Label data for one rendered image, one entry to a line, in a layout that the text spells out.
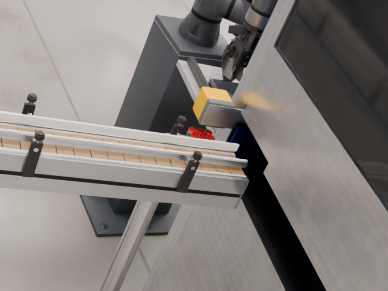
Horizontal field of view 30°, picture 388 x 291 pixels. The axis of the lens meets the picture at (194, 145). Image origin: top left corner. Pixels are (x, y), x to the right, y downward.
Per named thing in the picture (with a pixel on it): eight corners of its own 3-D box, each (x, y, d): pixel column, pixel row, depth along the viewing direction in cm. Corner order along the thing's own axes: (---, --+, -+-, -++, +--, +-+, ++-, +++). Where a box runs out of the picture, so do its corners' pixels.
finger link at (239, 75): (230, 92, 211) (243, 66, 206) (224, 81, 216) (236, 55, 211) (239, 94, 213) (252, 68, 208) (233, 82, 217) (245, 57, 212)
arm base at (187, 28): (172, 22, 264) (181, -2, 259) (206, 27, 272) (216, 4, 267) (187, 44, 254) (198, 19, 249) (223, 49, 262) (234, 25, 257)
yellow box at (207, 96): (224, 129, 181) (235, 106, 178) (199, 125, 178) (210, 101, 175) (216, 111, 187) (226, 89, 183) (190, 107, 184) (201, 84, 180)
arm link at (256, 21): (246, 1, 201) (271, 7, 205) (239, 15, 204) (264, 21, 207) (255, 14, 196) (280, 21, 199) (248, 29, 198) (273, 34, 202)
